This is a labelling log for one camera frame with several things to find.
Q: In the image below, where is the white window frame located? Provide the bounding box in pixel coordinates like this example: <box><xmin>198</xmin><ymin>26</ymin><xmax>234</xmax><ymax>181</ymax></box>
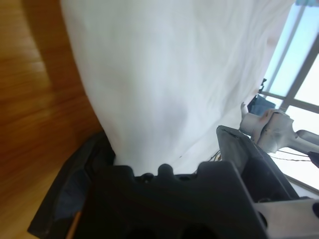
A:
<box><xmin>259</xmin><ymin>0</ymin><xmax>319</xmax><ymax>193</ymax></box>

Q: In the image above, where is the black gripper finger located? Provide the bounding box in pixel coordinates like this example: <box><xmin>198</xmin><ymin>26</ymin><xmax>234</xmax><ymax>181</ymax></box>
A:
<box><xmin>26</xmin><ymin>131</ymin><xmax>117</xmax><ymax>239</ymax></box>
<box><xmin>215</xmin><ymin>124</ymin><xmax>300</xmax><ymax>203</ymax></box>

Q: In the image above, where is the white t-shirt with black logo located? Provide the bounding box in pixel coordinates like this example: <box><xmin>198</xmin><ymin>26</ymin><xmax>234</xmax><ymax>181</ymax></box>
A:
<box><xmin>61</xmin><ymin>0</ymin><xmax>299</xmax><ymax>176</ymax></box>

